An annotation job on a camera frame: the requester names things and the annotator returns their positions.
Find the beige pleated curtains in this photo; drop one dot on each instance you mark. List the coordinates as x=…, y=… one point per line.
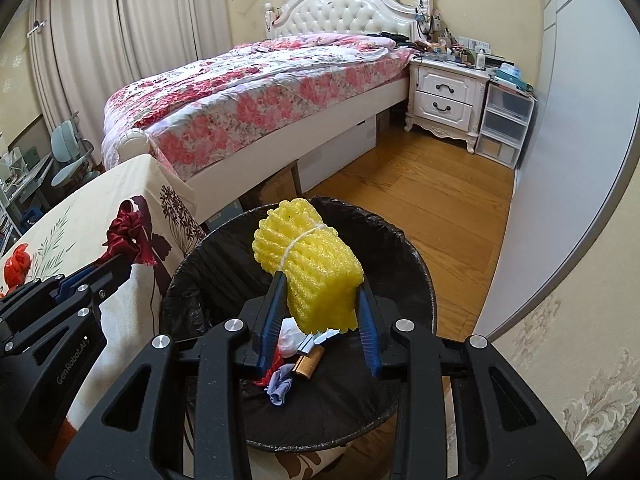
x=100, y=35

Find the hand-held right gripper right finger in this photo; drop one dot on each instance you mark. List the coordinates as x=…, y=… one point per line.
x=367, y=330

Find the white sliding wardrobe door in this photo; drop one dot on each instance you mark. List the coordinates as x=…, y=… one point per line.
x=575, y=135

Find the grey office chair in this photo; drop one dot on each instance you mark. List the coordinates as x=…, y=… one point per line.
x=65, y=140

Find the cream floral tablecloth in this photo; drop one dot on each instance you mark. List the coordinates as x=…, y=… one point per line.
x=75, y=230

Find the clutter of small items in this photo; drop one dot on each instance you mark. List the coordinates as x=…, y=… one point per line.
x=465, y=55

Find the white tissue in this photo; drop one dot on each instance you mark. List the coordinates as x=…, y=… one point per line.
x=290, y=335

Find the white carved nightstand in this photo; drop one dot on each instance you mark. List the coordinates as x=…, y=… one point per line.
x=445, y=90

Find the pink floral quilt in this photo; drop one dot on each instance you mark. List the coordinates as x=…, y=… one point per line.
x=260, y=95

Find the brown cardboard box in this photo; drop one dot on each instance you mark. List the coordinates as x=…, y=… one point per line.
x=277, y=187

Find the white bed with tufted headboard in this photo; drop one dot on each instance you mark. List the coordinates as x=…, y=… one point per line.
x=345, y=15

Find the white storage box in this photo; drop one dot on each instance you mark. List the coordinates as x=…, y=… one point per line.
x=340, y=155

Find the clear plastic drawer unit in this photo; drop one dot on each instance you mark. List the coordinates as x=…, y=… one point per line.
x=502, y=125

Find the brown glass bottle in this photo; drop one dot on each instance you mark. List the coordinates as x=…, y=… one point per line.
x=309, y=364

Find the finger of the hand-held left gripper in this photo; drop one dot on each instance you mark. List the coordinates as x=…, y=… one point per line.
x=35, y=295
x=82, y=280

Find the bin with black bag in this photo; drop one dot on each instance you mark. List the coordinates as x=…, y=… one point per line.
x=400, y=270

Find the dark red ribbon bow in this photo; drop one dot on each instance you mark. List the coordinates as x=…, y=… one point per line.
x=131, y=232

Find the grey wrapper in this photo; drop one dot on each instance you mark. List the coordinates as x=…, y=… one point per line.
x=311, y=342

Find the teal box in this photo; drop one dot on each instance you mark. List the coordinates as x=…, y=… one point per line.
x=510, y=74

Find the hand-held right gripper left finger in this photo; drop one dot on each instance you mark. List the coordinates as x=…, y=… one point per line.
x=272, y=315

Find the yellow foam fruit net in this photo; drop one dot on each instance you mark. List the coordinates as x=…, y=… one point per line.
x=305, y=260

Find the white desk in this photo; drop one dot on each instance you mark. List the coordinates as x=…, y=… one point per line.
x=30, y=175

